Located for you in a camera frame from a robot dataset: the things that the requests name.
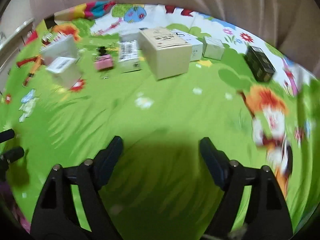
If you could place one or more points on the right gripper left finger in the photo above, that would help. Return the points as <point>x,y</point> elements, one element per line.
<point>55,215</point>

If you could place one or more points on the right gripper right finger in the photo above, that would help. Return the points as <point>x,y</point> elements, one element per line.
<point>267,215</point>

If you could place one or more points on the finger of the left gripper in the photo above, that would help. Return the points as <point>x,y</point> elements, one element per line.
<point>12,155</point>
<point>7,135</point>

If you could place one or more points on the white barcode medicine box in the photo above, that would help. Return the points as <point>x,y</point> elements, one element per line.
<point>64,71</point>

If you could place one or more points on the large white silver box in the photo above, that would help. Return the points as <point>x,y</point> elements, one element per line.
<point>64,46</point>

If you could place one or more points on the pink binder clip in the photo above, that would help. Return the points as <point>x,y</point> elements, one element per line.
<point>103,62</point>

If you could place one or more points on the black binder clip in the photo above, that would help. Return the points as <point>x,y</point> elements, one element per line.
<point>102,51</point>

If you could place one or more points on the long white barcode box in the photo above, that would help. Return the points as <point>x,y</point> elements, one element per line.
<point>128,58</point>

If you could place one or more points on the black small box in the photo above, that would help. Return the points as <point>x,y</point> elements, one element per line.
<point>259,64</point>

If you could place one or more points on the small silver cube box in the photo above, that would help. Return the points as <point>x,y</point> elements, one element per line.
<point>212,48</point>

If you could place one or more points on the beige kraft box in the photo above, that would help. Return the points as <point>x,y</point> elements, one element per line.
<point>167,54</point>

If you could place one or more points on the white box letter S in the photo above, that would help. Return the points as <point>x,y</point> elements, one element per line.
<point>197,46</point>

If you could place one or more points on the small silver white box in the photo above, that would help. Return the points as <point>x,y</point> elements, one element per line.
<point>130,34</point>

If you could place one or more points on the cream cabinet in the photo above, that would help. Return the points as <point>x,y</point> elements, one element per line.
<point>11,47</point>

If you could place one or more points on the colourful cartoon tablecloth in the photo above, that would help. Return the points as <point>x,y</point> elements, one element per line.
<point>161,188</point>

